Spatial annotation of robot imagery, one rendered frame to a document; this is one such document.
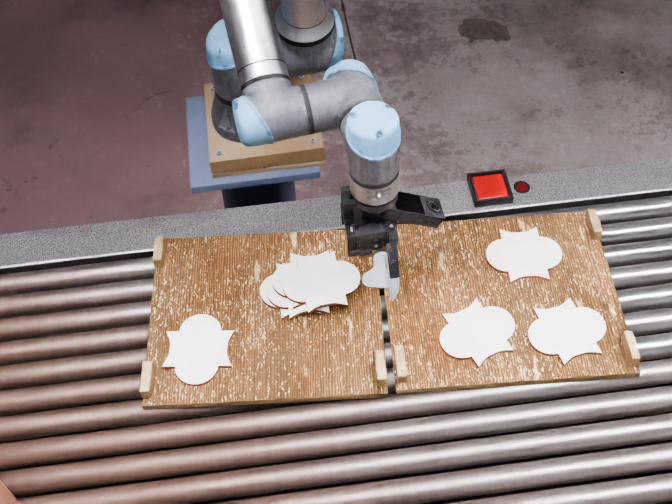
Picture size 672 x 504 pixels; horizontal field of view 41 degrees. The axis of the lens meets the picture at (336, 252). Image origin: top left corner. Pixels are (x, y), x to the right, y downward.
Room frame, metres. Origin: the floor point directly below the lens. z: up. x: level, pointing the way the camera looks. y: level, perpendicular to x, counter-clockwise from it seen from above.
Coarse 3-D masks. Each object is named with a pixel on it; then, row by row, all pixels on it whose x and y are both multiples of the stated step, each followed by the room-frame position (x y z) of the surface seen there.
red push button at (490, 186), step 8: (480, 176) 1.17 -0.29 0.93; (488, 176) 1.17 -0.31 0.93; (496, 176) 1.17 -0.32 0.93; (480, 184) 1.15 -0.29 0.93; (488, 184) 1.15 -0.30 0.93; (496, 184) 1.15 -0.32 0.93; (504, 184) 1.15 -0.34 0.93; (480, 192) 1.13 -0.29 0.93; (488, 192) 1.13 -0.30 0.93; (496, 192) 1.13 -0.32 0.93; (504, 192) 1.13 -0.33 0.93
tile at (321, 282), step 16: (304, 272) 0.93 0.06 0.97; (320, 272) 0.93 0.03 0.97; (336, 272) 0.93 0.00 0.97; (352, 272) 0.93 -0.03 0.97; (288, 288) 0.90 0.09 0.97; (304, 288) 0.90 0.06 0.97; (320, 288) 0.89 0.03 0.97; (336, 288) 0.89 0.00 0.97; (352, 288) 0.89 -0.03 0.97; (320, 304) 0.86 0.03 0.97; (336, 304) 0.86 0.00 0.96
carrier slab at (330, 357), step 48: (192, 240) 1.04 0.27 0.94; (240, 240) 1.03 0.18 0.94; (288, 240) 1.03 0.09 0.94; (336, 240) 1.02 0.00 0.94; (192, 288) 0.93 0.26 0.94; (240, 288) 0.93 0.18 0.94; (240, 336) 0.82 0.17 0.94; (288, 336) 0.82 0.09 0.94; (336, 336) 0.82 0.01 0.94; (240, 384) 0.73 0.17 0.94; (288, 384) 0.73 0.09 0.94; (336, 384) 0.72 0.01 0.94
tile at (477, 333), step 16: (480, 304) 0.86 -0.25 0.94; (448, 320) 0.83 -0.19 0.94; (464, 320) 0.83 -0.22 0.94; (480, 320) 0.83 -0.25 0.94; (496, 320) 0.83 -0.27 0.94; (512, 320) 0.83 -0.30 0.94; (448, 336) 0.80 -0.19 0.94; (464, 336) 0.80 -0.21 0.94; (480, 336) 0.80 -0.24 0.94; (496, 336) 0.80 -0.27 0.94; (448, 352) 0.77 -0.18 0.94; (464, 352) 0.77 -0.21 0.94; (480, 352) 0.77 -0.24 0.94; (496, 352) 0.77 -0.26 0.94
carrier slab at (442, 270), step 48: (432, 240) 1.01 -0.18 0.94; (480, 240) 1.01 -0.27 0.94; (576, 240) 1.00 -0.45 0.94; (384, 288) 0.91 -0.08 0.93; (432, 288) 0.91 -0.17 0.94; (480, 288) 0.90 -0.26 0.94; (528, 288) 0.90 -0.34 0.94; (576, 288) 0.89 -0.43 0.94; (432, 336) 0.81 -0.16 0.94; (432, 384) 0.71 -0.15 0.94; (480, 384) 0.71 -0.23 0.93; (528, 384) 0.71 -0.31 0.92
